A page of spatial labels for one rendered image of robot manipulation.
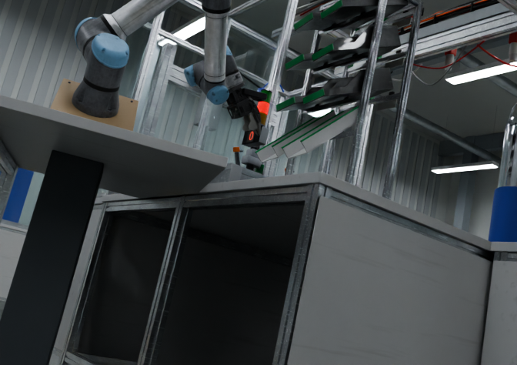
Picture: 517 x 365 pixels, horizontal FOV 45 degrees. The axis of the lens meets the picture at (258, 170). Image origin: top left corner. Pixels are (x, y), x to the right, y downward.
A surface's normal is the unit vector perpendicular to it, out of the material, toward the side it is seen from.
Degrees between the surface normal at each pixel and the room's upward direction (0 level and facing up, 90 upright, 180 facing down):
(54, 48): 90
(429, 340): 90
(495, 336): 90
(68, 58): 90
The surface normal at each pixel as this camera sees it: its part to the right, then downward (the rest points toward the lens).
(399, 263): 0.58, -0.07
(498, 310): -0.79, -0.31
